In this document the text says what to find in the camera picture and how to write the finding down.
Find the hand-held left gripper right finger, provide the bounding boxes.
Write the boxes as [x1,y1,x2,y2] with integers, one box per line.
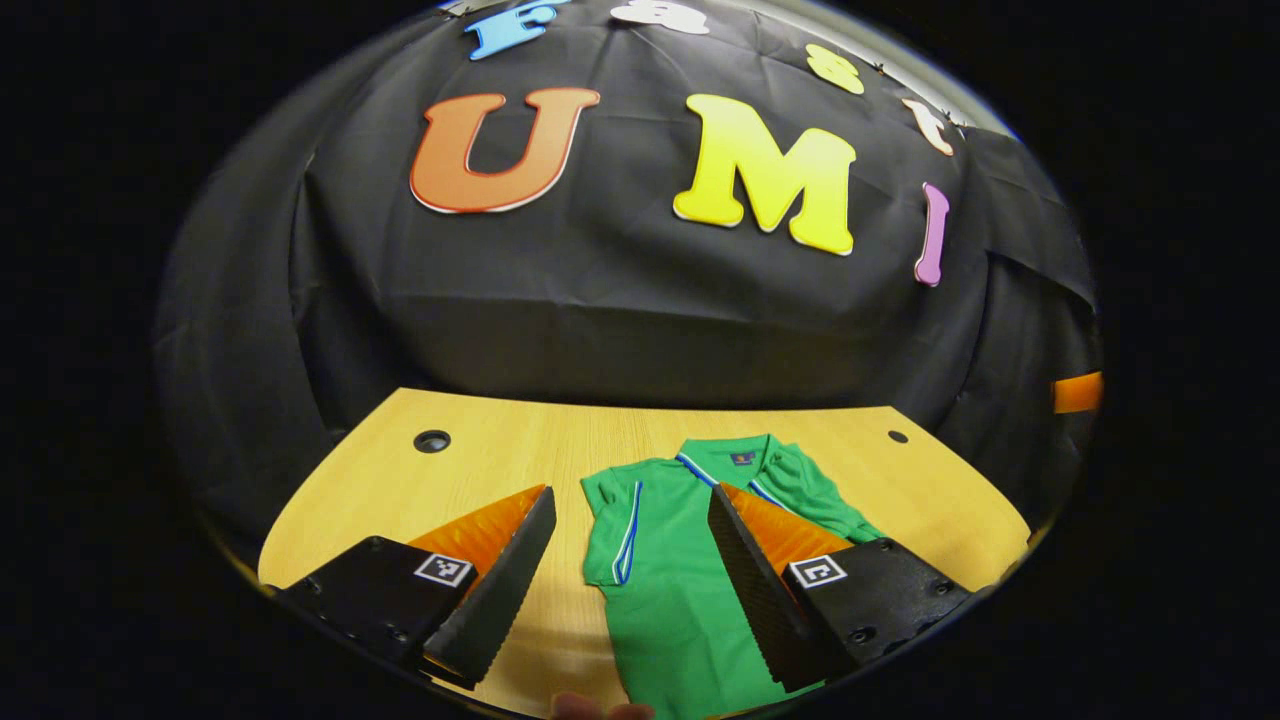
[707,483,973,694]

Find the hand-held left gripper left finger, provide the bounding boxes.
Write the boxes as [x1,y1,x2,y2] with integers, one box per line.
[275,485,558,693]

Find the green T-shirt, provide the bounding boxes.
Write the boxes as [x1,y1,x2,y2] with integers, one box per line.
[582,433,886,720]

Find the black backdrop cloth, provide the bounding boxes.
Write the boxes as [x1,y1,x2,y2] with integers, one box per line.
[150,0,1106,561]

